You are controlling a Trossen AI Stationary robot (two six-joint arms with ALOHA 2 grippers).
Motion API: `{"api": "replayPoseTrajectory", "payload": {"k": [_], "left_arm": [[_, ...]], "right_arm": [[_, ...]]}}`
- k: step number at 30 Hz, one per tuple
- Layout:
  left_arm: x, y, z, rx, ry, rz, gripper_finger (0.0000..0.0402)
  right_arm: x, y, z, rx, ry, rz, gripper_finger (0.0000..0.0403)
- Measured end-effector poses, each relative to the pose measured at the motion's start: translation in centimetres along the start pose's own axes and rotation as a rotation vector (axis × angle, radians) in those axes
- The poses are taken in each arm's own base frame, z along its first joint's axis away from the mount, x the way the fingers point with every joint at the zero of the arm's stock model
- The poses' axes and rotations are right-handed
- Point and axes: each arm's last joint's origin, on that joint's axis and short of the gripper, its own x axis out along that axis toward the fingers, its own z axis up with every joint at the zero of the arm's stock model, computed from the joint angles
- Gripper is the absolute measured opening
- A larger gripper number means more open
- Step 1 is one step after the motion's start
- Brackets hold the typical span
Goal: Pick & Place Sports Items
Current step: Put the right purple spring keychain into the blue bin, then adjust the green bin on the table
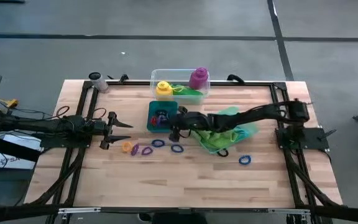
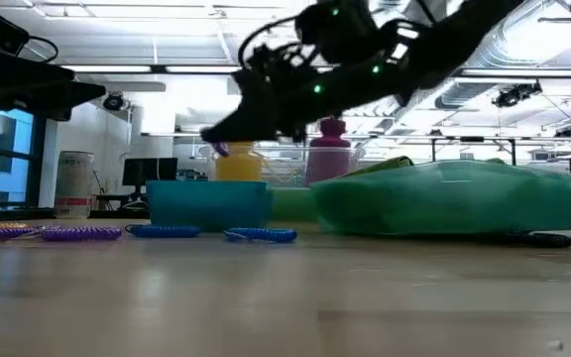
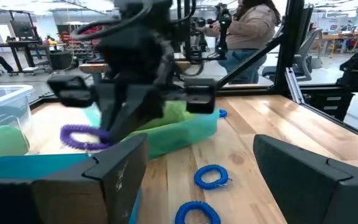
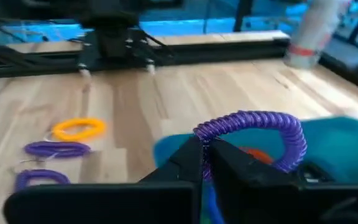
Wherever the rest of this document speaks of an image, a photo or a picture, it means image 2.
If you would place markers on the green sports bottle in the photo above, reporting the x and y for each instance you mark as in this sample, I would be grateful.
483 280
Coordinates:
293 205

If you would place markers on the yellow sports bottle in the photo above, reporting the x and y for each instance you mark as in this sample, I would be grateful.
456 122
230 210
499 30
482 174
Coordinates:
238 166

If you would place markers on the black ceiling dome camera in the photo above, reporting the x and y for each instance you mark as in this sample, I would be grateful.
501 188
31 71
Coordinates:
114 101

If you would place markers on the light teal translucent bin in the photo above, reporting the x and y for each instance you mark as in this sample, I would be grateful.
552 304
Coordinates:
464 198

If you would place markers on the black coil wristband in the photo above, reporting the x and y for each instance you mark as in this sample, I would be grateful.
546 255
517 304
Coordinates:
553 241

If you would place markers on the clear plastic bin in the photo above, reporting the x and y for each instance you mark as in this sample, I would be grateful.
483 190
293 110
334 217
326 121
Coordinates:
285 168

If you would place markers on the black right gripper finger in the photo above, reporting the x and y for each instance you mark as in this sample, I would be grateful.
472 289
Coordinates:
251 135
251 116

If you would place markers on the grey canister white label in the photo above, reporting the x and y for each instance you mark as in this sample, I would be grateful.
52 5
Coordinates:
75 183

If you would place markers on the blue coil wristband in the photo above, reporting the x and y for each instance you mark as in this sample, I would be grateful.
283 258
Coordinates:
261 235
166 231

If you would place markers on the black computer monitor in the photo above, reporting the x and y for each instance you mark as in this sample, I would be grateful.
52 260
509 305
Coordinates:
149 171

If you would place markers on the long ceiling light strip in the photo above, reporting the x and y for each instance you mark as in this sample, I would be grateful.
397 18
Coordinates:
201 69
107 69
528 72

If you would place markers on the green towel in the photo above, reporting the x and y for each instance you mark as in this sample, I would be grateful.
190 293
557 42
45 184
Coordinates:
384 163

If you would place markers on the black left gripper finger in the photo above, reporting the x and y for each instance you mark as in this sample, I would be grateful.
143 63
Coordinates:
23 72
52 96

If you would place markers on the dark teal plastic bin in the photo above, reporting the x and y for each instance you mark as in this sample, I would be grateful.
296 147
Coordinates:
206 208

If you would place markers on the magenta sports bottle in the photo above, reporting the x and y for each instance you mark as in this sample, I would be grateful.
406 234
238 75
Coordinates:
328 163

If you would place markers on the dark purple coil wristband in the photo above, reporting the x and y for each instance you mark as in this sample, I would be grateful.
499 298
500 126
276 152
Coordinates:
221 149

